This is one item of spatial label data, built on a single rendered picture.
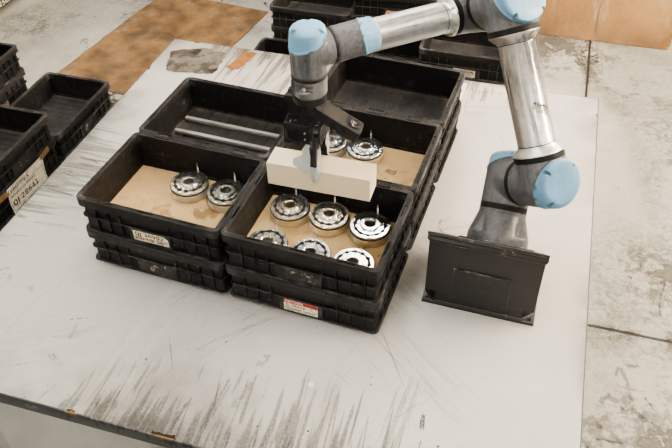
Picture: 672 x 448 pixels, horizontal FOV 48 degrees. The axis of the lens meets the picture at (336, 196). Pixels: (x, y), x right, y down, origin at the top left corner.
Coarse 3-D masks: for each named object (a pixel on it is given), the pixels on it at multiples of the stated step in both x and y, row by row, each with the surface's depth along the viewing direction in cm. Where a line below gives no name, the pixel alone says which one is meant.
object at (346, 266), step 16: (400, 192) 189; (240, 208) 185; (224, 224) 180; (400, 224) 180; (224, 240) 179; (240, 240) 177; (256, 240) 176; (288, 256) 174; (304, 256) 173; (320, 256) 172; (384, 256) 172; (352, 272) 170; (368, 272) 169
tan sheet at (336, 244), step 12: (312, 204) 201; (264, 216) 197; (252, 228) 194; (288, 228) 194; (300, 228) 194; (348, 228) 193; (288, 240) 190; (324, 240) 190; (336, 240) 190; (348, 240) 190; (336, 252) 187; (372, 252) 187
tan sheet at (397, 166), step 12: (384, 156) 216; (396, 156) 216; (408, 156) 216; (420, 156) 216; (384, 168) 212; (396, 168) 212; (408, 168) 212; (384, 180) 208; (396, 180) 208; (408, 180) 208
